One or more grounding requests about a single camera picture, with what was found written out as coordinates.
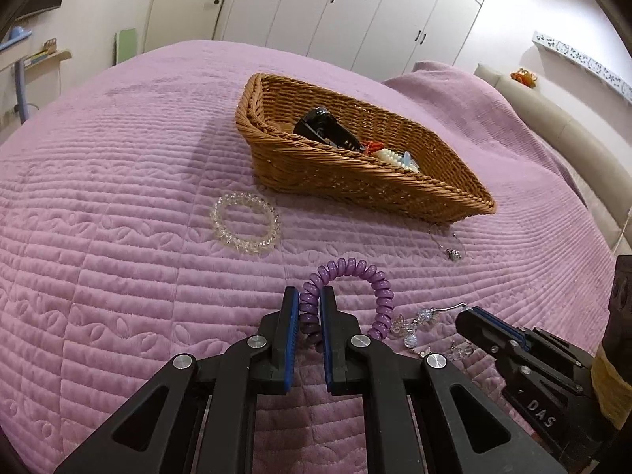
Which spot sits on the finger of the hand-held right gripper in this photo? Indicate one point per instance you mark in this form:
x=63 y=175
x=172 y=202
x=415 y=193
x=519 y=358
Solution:
x=508 y=330
x=476 y=331

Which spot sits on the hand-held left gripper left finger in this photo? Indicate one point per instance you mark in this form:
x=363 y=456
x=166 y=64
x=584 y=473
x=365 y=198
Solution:
x=292 y=340

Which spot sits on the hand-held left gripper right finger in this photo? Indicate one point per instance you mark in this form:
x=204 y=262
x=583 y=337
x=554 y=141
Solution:
x=326 y=345

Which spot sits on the brown wicker basket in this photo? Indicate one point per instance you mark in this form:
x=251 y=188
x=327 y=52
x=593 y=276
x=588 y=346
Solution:
x=345 y=182

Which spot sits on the light blue hair clip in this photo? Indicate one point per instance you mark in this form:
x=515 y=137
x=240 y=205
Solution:
x=409 y=160

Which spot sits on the black hair clip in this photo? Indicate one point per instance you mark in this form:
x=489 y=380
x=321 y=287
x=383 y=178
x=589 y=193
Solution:
x=316 y=121

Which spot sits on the silver hair clip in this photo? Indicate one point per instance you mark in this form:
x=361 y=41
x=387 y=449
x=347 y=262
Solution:
x=452 y=307

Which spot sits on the purple quilted bedspread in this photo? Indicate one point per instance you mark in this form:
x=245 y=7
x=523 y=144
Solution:
x=123 y=256

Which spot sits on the beige padded headboard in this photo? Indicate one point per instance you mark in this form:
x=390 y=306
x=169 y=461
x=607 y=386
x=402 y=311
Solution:
x=543 y=108

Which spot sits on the orange plush toy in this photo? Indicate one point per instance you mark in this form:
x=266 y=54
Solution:
x=523 y=78

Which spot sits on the green board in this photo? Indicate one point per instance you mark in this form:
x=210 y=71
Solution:
x=128 y=47

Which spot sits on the white wardrobe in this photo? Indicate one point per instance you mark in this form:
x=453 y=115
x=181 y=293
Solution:
x=370 y=10

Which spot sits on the white door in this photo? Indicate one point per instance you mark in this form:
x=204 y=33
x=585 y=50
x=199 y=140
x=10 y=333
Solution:
x=187 y=5

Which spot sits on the wooden side shelf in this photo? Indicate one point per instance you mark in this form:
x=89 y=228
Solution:
x=54 y=55

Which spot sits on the small wooden toy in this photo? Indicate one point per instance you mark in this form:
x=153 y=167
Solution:
x=49 y=45

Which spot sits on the white patterned wall shelf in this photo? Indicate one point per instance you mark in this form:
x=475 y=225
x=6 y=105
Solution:
x=582 y=59

